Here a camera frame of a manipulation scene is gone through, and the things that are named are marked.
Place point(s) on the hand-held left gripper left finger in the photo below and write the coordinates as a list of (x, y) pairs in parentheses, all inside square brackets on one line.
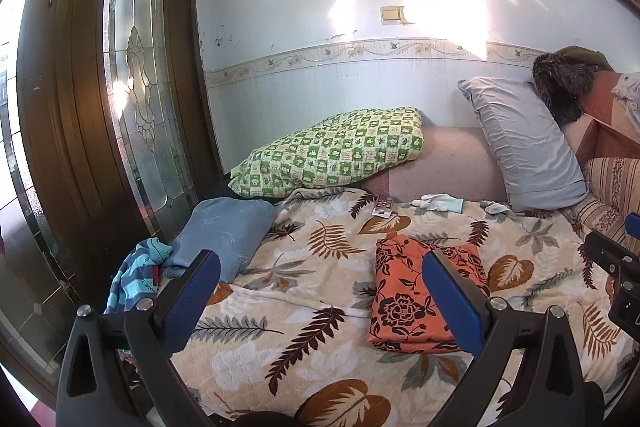
[(195, 298)]

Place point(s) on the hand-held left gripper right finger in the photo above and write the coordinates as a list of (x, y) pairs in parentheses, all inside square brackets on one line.
[(452, 303)]

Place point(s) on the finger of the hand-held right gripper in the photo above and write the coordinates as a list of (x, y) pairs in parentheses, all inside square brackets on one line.
[(633, 228), (606, 254)]

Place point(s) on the orange floral shirt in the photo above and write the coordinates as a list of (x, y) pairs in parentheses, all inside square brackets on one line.
[(400, 297)]

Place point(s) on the striped brown pillow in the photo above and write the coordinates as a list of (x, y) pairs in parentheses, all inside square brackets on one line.
[(610, 187)]

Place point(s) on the blue striped garment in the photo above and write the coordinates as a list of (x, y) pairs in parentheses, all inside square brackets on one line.
[(132, 279)]

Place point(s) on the blue folded cloth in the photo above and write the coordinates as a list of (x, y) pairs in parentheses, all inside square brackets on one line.
[(220, 227)]

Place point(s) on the white and mint socks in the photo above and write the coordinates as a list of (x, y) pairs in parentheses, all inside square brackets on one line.
[(442, 204)]

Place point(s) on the small white sock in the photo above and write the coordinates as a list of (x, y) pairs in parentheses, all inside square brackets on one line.
[(497, 208)]

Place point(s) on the small flat packet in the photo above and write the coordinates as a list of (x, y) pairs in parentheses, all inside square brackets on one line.
[(383, 207)]

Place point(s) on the leaf print blanket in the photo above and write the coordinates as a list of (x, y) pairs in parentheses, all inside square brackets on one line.
[(310, 347)]

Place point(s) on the white crumpled cloth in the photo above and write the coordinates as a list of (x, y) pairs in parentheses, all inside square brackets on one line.
[(630, 99)]

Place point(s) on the grey pillow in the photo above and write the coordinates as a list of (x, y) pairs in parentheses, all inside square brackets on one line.
[(525, 147)]

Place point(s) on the pink mattress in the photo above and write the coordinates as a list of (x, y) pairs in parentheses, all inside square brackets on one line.
[(450, 162)]

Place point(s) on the dark furry cushion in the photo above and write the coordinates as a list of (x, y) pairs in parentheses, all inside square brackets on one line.
[(562, 87)]

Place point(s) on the olive cloth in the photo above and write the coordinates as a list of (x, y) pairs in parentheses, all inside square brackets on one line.
[(587, 58)]

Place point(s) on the green checkered pillow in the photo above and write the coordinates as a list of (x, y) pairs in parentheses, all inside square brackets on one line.
[(335, 152)]

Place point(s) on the wooden door with glass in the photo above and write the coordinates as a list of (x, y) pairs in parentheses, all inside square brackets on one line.
[(65, 107)]

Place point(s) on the cream light switch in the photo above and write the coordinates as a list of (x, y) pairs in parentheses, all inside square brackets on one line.
[(392, 15)]

